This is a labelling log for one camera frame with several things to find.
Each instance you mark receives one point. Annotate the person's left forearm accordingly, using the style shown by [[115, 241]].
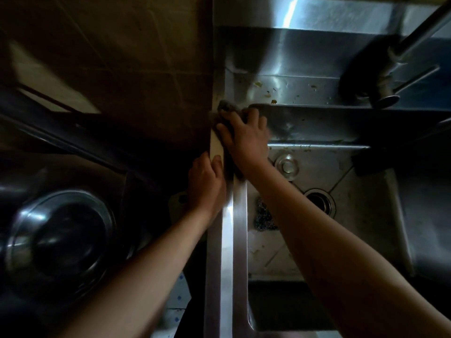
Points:
[[141, 281]]

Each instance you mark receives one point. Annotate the person's right hand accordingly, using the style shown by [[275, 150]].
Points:
[[248, 140]]

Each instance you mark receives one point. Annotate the person's right forearm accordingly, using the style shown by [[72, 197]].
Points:
[[345, 271]]

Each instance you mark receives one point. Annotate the person's left hand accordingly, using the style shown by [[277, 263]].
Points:
[[206, 188]]

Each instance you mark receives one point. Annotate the metal sink stopper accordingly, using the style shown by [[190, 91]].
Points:
[[287, 167]]

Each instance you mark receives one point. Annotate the small shiny metal bowl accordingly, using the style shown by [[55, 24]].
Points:
[[63, 239]]

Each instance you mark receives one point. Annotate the curved steel faucet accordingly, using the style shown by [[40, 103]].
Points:
[[387, 77]]

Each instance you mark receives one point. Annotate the black rectangular sponge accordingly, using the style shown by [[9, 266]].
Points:
[[370, 161]]

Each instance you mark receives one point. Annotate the black steel wool scourer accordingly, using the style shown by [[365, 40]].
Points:
[[262, 216]]

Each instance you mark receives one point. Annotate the stainless steel double sink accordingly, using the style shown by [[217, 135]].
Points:
[[317, 59]]

